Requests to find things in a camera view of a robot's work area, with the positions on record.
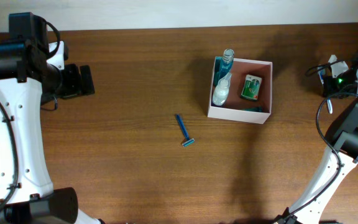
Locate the blue white toothbrush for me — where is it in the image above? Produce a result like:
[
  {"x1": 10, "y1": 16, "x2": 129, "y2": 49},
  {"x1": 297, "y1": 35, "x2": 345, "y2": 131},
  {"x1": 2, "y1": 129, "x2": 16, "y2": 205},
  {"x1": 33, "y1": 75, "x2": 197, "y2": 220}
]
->
[{"x1": 318, "y1": 70, "x2": 333, "y2": 114}]

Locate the teal toothpaste tube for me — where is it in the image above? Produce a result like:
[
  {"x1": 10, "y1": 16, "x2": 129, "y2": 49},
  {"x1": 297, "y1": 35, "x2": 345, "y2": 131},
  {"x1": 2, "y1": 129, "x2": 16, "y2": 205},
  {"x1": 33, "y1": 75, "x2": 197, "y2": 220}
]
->
[{"x1": 243, "y1": 106, "x2": 263, "y2": 113}]

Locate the green white soap box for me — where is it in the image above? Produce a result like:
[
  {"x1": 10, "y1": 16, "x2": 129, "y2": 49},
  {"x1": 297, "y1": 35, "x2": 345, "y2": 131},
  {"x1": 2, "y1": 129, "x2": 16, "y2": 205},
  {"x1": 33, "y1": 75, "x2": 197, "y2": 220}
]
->
[{"x1": 241, "y1": 74, "x2": 262, "y2": 101}]

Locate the blue disposable razor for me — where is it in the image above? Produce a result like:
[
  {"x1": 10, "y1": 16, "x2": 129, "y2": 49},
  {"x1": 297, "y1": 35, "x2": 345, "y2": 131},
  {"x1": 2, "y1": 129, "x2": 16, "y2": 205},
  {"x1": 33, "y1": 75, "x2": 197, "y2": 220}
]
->
[{"x1": 175, "y1": 114, "x2": 195, "y2": 147}]

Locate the teal mouthwash bottle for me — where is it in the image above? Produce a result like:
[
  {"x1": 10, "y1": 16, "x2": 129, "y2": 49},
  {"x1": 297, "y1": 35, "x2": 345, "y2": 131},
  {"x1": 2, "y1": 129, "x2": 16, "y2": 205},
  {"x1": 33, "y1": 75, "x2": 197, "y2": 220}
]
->
[{"x1": 213, "y1": 49, "x2": 234, "y2": 86}]

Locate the clear foam soap pump bottle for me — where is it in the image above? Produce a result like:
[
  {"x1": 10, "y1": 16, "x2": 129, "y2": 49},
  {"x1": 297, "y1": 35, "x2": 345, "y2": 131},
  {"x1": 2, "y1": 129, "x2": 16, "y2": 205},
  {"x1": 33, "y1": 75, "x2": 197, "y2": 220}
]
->
[{"x1": 212, "y1": 72, "x2": 232, "y2": 106}]

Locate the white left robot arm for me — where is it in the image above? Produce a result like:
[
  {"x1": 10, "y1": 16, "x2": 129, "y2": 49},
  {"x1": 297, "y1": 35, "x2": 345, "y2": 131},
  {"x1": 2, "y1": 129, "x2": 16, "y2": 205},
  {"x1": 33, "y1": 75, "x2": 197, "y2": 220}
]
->
[{"x1": 0, "y1": 12, "x2": 97, "y2": 224}]

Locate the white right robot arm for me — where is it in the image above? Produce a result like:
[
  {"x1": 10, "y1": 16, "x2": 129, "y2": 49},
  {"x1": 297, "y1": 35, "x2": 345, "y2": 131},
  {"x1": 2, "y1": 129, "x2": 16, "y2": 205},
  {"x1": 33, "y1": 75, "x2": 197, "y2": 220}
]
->
[{"x1": 274, "y1": 50, "x2": 358, "y2": 224}]

